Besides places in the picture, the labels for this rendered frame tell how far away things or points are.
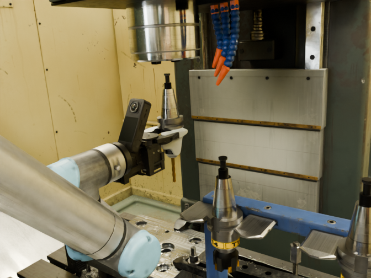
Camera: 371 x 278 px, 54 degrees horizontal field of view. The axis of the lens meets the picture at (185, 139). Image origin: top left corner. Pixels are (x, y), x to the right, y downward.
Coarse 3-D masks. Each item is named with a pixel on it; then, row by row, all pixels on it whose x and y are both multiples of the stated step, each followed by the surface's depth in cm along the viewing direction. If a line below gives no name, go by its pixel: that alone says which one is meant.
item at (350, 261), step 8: (344, 240) 53; (344, 248) 51; (344, 256) 50; (352, 256) 49; (360, 256) 49; (344, 264) 50; (352, 264) 50; (360, 264) 49; (368, 264) 48; (352, 272) 49; (368, 272) 48
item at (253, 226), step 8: (248, 216) 64; (256, 216) 64; (240, 224) 61; (248, 224) 61; (256, 224) 61; (264, 224) 61; (272, 224) 61; (240, 232) 59; (248, 232) 59; (256, 232) 58; (264, 232) 58
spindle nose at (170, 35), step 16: (160, 0) 73; (176, 0) 73; (192, 0) 76; (128, 16) 78; (144, 16) 74; (160, 16) 74; (176, 16) 74; (192, 16) 77; (128, 32) 80; (144, 32) 75; (160, 32) 74; (176, 32) 75; (192, 32) 77; (144, 48) 76; (160, 48) 75; (176, 48) 76; (192, 48) 78
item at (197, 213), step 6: (198, 204) 70; (204, 204) 69; (210, 204) 69; (186, 210) 67; (192, 210) 67; (198, 210) 67; (204, 210) 67; (186, 216) 65; (192, 216) 65; (198, 216) 65; (204, 216) 65; (192, 222) 64; (198, 222) 64
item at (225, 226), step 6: (210, 210) 65; (240, 210) 64; (210, 216) 63; (240, 216) 62; (210, 222) 62; (216, 222) 62; (222, 222) 61; (228, 222) 61; (234, 222) 61; (240, 222) 62; (210, 228) 62; (216, 228) 62; (222, 228) 61; (228, 228) 61; (222, 234) 61; (228, 234) 61
